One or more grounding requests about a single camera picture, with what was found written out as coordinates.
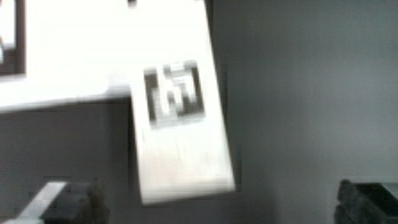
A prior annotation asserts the white marker sheet with tags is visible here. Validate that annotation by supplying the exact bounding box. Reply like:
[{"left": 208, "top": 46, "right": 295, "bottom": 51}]
[{"left": 0, "top": 0, "right": 210, "bottom": 113}]

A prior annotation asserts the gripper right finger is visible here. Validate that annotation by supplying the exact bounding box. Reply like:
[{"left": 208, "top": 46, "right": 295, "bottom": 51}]
[{"left": 334, "top": 180, "right": 398, "bottom": 224}]

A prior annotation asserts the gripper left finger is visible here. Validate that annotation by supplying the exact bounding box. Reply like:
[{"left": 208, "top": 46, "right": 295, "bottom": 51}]
[{"left": 7, "top": 181, "right": 110, "bottom": 224}]

